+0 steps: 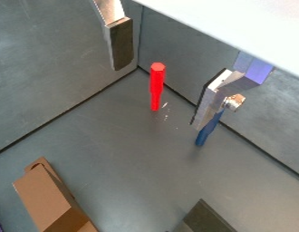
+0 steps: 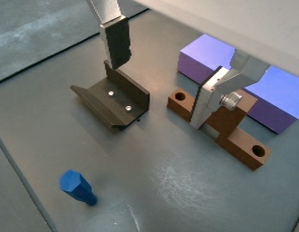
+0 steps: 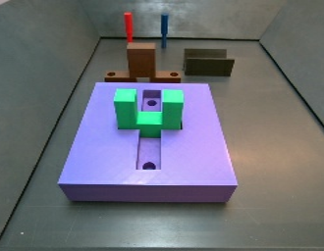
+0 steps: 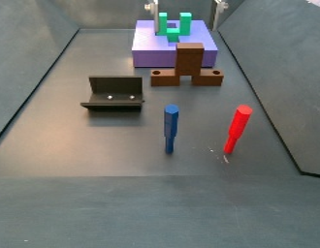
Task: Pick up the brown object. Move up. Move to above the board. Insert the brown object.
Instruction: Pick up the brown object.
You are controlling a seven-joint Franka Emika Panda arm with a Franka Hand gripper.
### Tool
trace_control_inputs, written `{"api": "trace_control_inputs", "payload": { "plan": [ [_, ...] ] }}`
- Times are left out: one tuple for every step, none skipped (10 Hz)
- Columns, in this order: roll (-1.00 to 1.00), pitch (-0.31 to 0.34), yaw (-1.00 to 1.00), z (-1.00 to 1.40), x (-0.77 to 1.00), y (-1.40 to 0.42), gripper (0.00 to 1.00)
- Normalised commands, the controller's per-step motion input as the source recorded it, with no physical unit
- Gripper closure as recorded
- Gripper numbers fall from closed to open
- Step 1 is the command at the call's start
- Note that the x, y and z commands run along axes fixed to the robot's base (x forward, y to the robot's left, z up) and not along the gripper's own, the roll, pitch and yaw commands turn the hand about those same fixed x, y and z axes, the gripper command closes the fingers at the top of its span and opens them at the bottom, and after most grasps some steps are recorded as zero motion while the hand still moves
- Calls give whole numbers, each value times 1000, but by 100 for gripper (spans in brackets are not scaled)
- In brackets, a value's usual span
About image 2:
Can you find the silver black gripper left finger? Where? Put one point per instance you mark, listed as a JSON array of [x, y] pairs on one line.
[[114, 30]]

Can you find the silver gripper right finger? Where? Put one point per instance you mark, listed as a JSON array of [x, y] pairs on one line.
[[219, 91]]

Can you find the brown T-shaped block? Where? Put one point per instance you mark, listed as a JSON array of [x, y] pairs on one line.
[[243, 146]]

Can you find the blue hexagonal peg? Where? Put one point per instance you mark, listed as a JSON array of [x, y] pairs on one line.
[[74, 184]]

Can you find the black angle bracket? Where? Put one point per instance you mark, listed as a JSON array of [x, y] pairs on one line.
[[118, 99]]

